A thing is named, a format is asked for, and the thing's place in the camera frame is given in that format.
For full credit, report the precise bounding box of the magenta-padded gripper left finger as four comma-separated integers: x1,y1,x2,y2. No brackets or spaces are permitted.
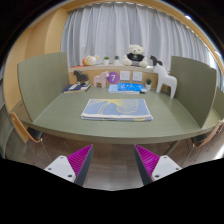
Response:
43,143,95,187

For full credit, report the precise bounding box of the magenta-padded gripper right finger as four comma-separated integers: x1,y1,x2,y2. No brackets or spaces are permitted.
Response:
133,143,183,187

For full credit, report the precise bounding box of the dark blue book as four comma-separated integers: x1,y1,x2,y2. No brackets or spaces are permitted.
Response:
62,83,92,94

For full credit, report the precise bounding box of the green divider panel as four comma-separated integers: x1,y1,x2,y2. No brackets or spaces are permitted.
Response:
17,51,71,123
169,55,218,129
212,86,224,121

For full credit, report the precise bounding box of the bright blue book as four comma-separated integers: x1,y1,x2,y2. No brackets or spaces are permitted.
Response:
117,82,148,93

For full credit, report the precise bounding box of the large white wooden horse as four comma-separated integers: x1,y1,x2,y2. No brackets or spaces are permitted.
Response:
153,63,178,100

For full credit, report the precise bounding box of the dark grey wooden horse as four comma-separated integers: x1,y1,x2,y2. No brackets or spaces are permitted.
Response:
73,69,90,85

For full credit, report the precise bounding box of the light blue book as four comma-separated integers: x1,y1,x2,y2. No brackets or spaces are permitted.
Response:
107,83,140,95

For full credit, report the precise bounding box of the pink wooden horse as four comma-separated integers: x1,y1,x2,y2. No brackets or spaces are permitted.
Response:
93,71,110,89

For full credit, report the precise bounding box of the purple round number sign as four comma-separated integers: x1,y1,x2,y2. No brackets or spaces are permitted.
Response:
107,71,121,85

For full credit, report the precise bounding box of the wooden ledge shelf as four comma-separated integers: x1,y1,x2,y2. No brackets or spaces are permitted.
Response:
68,64,171,88

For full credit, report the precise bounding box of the small black wooden horse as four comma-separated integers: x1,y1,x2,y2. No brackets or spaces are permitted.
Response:
149,55,164,67

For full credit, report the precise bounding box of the orange and white plush toy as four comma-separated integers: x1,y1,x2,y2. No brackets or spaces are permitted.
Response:
82,54,100,67

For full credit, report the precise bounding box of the white teddy bear black shirt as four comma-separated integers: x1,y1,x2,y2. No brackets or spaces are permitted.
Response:
122,44,149,68

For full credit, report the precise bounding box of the white pleated curtain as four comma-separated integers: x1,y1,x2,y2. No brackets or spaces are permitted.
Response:
60,1,214,73

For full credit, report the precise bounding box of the white wall socket plate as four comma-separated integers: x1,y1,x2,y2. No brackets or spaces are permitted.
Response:
132,71,144,82
119,70,131,82

